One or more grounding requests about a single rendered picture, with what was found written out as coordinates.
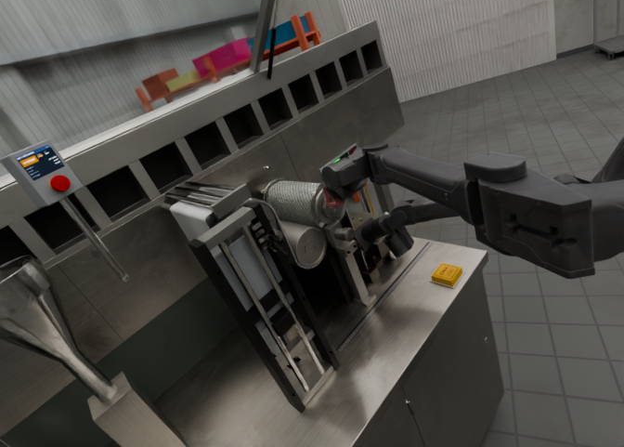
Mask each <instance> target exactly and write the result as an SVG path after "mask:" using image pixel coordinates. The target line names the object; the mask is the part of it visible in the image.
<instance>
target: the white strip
mask: <svg viewBox="0 0 624 447"><path fill-rule="evenodd" d="M160 208H161V209H164V210H167V211H170V212H171V213H172V214H173V216H174V217H175V220H176V221H177V223H178V224H179V226H180V227H181V229H182V231H184V233H185V234H186V236H187V237H188V240H189V241H192V240H193V239H197V238H199V237H200V236H201V235H203V234H204V233H205V232H206V231H208V230H209V227H208V225H207V224H210V225H212V224H214V223H215V217H213V216H209V215H210V214H212V212H208V211H204V210H201V209H197V208H193V207H190V206H186V205H183V204H174V205H171V204H166V203H161V204H160ZM206 223H207V224H206ZM210 252H211V254H212V255H213V257H215V256H216V255H218V254H219V253H220V252H222V251H221V250H220V248H219V246H218V245H217V246H216V247H214V248H213V249H212V250H210ZM260 334H261V336H262V337H263V338H264V340H265V341H266V344H267V345H268V347H269V348H270V350H271V352H272V353H273V355H274V357H275V358H276V357H277V356H278V355H279V354H280V353H281V351H280V349H279V347H278V345H277V344H276V342H275V340H274V339H273V337H272V335H271V334H270V332H269V331H268V330H267V328H266V329H265V330H264V331H263V332H261V333H260Z"/></svg>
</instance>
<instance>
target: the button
mask: <svg viewBox="0 0 624 447"><path fill-rule="evenodd" d="M461 275H462V268H461V267H457V266H453V265H450V264H446V263H441V264H440V265H439V266H438V268H437V269H436V270H435V272H434V273H433V274H432V280H433V281H434V282H438V283H443V284H446V285H450V286H453V285H454V284H455V282H456V281H458V279H459V278H460V276H461Z"/></svg>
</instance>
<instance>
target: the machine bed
mask: <svg viewBox="0 0 624 447"><path fill-rule="evenodd" d="M411 238H412V239H413V241H414V244H413V246H412V248H411V249H410V250H409V251H408V252H407V253H405V254H404V255H403V256H400V257H396V259H395V260H393V261H388V260H387V258H386V259H385V260H384V261H383V263H382V264H381V265H380V266H379V267H378V268H377V269H378V271H379V274H380V276H379V277H378V279H377V280H376V281H375V282H374V283H369V282H366V281H363V282H364V284H365V286H366V289H367V291H368V292H369V293H372V294H374V295H375V296H376V297H375V298H374V299H373V301H372V302H371V303H370V304H369V305H368V306H367V307H365V306H363V305H360V304H358V303H356V302H354V300H353V301H352V302H351V303H350V304H349V305H347V304H345V303H343V302H341V301H339V300H336V299H334V298H332V297H329V296H326V295H323V294H322V293H320V292H317V291H315V290H313V289H311V288H308V287H306V286H304V285H301V284H300V285H301V287H302V289H303V291H304V293H305V296H306V298H307V300H308V302H309V304H310V306H311V308H312V310H313V311H314V313H315V315H316V317H317V319H318V322H319V324H320V326H321V328H322V330H323V332H324V334H325V336H326V337H327V339H328V341H329V343H330V345H331V348H332V350H333V352H334V354H335V356H336V358H337V360H338V362H339V363H340V365H341V366H340V367H339V368H338V370H337V371H336V370H334V372H333V373H332V374H331V375H330V377H329V378H328V379H327V380H326V381H325V383H324V384H323V385H322V386H321V388H320V389H319V390H318V391H317V393H316V394H315V395H314V396H313V397H312V399H311V400H310V401H309V402H308V403H307V405H306V406H305V409H304V411H303V412H302V413H300V412H298V411H297V410H296V409H295V408H294V407H293V406H292V405H291V404H290V403H289V402H288V400H287V399H286V397H285V396H284V394H283V392H282V391H281V389H280V387H279V386H278V384H277V382H276V381H275V379H274V378H273V376H272V375H271V373H270V372H269V371H268V369H267V367H266V366H265V364H264V363H263V361H262V360H261V358H260V356H259V355H258V353H257V352H256V350H255V349H254V347H253V345H252V343H251V342H250V340H249V339H248V337H247V336H246V334H245V333H244V332H243V330H242V329H241V327H240V326H238V327H237V328H235V329H234V330H233V331H232V332H231V333H230V334H229V335H228V336H227V337H225V338H224V339H223V340H222V341H221V342H220V343H219V344H218V345H217V346H215V347H214V348H213V349H212V350H211V351H210V352H209V353H208V354H207V355H205V356H204V357H203V358H202V359H201V360H200V361H199V362H198V363H197V364H195V365H194V366H193V367H192V368H191V369H190V370H189V371H188V372H187V373H186V374H184V375H183V376H182V377H181V378H180V379H179V380H178V381H177V382H176V383H174V384H173V385H172V386H171V387H170V388H169V389H168V390H167V391H166V392H164V393H163V394H162V396H161V397H160V398H159V399H158V400H156V401H155V402H154V403H153V404H154V405H155V406H156V407H157V408H158V409H159V410H160V411H161V412H162V413H163V415H164V416H165V417H166V418H167V419H168V420H169V421H170V422H171V423H172V424H173V425H174V426H175V428H176V429H177V430H178V431H179V433H180V434H181V436H182V437H183V439H184V441H185V442H186V444H187V446H188V447H363V445H364V444H365V442H366V441H367V439H368V438H369V436H370V435H371V433H372V431H373V430H374V429H375V428H376V426H377V425H378V424H379V422H380V421H381V419H382V418H383V416H384V414H385V413H386V411H387V410H388V408H389V407H390V405H391V404H392V402H393V401H394V399H395V398H396V396H397V395H398V393H399V392H400V390H401V389H402V388H403V387H404V385H405V384H406V382H407V381H408V379H409V378H410V376H411V374H412V373H413V371H414V370H415V368H416V367H417V366H418V364H419V363H420V361H421V360H422V358H423V356H424V355H425V353H426V352H427V350H428V349H429V348H430V347H431V345H432V344H433V342H434V341H435V339H436V338H437V336H438V335H439V333H440V332H441V330H442V329H443V327H444V326H445V324H446V323H447V321H448V320H449V318H450V316H451V315H452V313H453V312H454V310H455V309H456V308H457V307H458V306H459V304H460V303H461V301H462V299H463V298H464V296H465V295H466V293H467V292H468V290H469V289H470V287H471V286H472V284H473V283H474V281H475V280H476V278H477V277H478V275H479V274H480V272H481V271H482V269H483V268H484V267H485V266H486V264H487V262H488V251H484V250H479V249H474V248H470V247H464V246H459V245H455V244H449V243H441V242H436V241H430V240H425V239H421V238H416V237H411ZM428 242H430V243H433V244H432V245H431V246H430V248H429V249H428V250H427V251H426V252H425V253H424V255H423V256H422V257H421V258H420V260H419V261H418V262H417V263H416V264H415V265H414V267H413V268H412V269H411V270H410V271H409V273H408V274H407V275H406V276H405V278H404V279H403V280H402V281H401V282H400V283H399V285H398V286H397V287H396V288H395V290H394V291H393V292H392V293H391V294H390V295H389V297H388V298H387V299H386V300H385V301H384V302H383V304H382V305H381V306H380V307H379V308H378V309H377V310H376V311H375V312H374V314H373V315H372V316H371V317H370V319H369V320H368V321H367V322H366V323H365V324H364V326H363V327H362V328H361V329H360V330H359V332H358V333H357V334H356V335H355V337H354V338H353V339H352V340H351V341H350V342H349V344H348V345H347V346H346V347H345V348H344V350H343V351H342V352H339V351H337V350H336V349H337V348H338V347H339V345H340V344H341V343H342V342H343V341H344V340H345V338H346V337H347V336H348V335H349V334H350V332H351V331H352V330H353V329H354V328H355V327H356V325H357V324H358V323H359V322H360V321H361V319H362V318H363V317H364V316H365V315H366V314H367V312H368V311H369V310H370V309H371V308H372V306H373V305H374V304H375V303H376V302H377V301H378V299H379V298H380V297H381V296H382V295H383V294H384V292H385V291H386V290H387V289H388V288H389V287H390V285H391V284H392V283H393V282H394V281H395V280H396V278H397V277H398V276H399V275H400V274H401V272H402V271H403V270H404V269H405V268H406V267H407V266H408V264H409V263H410V262H411V261H412V259H413V258H415V257H416V256H417V255H418V253H419V252H420V251H421V250H422V249H423V247H424V246H425V245H426V244H427V243H428ZM441 263H446V264H450V265H453V266H457V267H461V268H462V270H464V271H466V272H465V274H464V275H463V276H462V278H461V280H460V281H459V282H458V284H457V285H456V287H455V288H454V289H452V288H449V287H446V286H443V285H439V284H436V283H430V280H431V279H432V274H433V273H434V272H435V270H436V269H437V268H438V266H439V265H440V264H441ZM296 356H297V359H295V358H293V360H294V361H295V363H296V365H297V367H298V368H299V370H300V372H301V374H302V375H303V377H304V379H306V378H307V377H308V376H309V375H310V374H311V372H312V371H313V370H314V369H315V368H316V365H315V363H313V361H312V359H311V357H310V355H309V353H308V352H307V350H306V347H303V348H302V349H301V350H300V352H299V353H298V354H297V355H296Z"/></svg>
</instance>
